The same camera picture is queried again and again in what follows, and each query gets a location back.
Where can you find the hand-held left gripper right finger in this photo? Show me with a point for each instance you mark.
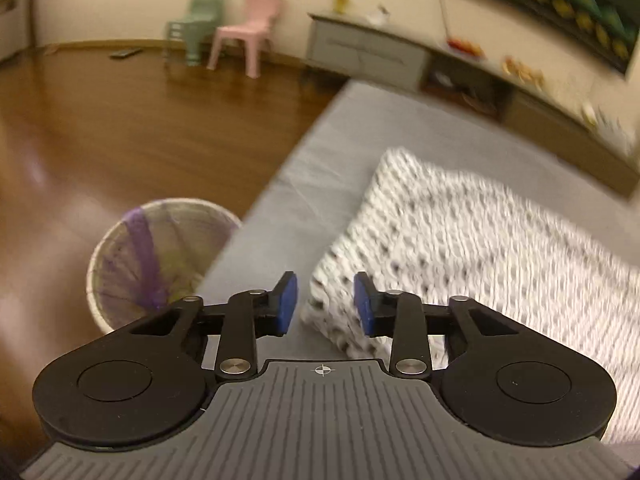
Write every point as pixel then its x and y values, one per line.
pixel 364 305

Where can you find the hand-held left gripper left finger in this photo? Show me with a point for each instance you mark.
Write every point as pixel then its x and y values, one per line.
pixel 286 305

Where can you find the white black-patterned garment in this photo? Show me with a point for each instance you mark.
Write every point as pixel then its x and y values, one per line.
pixel 475 250

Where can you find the wicker waste basket, purple liner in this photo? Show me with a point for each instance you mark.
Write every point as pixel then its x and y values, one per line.
pixel 150 260

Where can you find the grey television cabinet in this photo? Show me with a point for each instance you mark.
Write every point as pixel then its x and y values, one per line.
pixel 360 50

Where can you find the red fruit plate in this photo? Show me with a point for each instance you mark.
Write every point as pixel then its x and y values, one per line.
pixel 465 47

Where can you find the small gold ornament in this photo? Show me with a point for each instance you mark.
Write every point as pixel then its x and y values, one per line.
pixel 509 64
pixel 538 77

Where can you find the wide gold ornament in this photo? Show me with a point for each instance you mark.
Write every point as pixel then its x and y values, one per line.
pixel 523 71

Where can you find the white power strip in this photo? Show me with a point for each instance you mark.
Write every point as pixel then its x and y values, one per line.
pixel 379 16

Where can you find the pink plastic chair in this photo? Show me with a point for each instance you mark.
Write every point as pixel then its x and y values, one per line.
pixel 255 15

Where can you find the gold tissue box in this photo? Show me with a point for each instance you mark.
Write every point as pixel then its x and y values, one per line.
pixel 588 113

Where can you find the black remote control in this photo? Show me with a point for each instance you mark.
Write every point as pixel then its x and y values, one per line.
pixel 125 53

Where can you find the yellow cup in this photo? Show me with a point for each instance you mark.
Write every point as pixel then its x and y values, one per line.
pixel 342 4

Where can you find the green plastic chair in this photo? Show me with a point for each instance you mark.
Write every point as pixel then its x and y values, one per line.
pixel 200 15

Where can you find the grey box of small items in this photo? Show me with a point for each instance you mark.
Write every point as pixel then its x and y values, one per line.
pixel 615 135

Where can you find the entrance door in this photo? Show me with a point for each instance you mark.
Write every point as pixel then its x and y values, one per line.
pixel 15 10

